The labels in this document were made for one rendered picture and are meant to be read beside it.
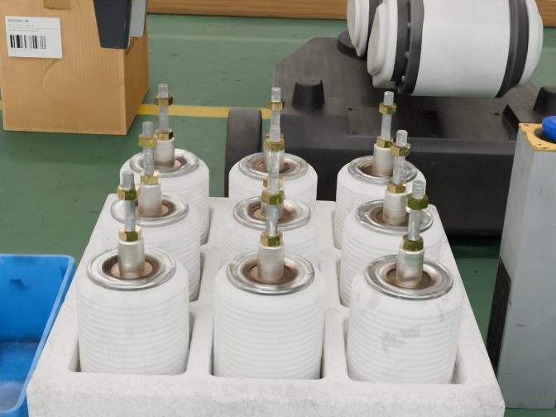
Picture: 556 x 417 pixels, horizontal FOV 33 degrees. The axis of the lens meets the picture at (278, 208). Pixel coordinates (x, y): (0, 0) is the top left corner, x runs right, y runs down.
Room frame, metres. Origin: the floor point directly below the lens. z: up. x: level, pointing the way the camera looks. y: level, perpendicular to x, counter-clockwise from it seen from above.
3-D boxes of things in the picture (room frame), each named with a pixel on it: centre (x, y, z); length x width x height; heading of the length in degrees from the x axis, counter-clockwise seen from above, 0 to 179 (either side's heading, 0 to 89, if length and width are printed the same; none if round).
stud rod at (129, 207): (0.69, 0.12, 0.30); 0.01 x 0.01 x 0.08
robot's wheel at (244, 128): (1.26, 0.05, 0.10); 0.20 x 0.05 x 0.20; 1
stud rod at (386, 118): (0.93, -0.11, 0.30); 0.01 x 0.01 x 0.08
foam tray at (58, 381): (0.81, 0.01, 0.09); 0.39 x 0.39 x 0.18; 0
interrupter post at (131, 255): (0.69, 0.12, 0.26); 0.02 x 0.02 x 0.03
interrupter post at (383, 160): (0.93, -0.11, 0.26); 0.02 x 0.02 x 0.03
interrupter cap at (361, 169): (0.93, -0.11, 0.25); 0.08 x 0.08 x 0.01
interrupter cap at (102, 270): (0.69, 0.12, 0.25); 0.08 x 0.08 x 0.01
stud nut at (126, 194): (0.69, 0.12, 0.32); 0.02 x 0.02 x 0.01; 80
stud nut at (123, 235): (0.69, 0.12, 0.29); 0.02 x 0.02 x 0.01; 80
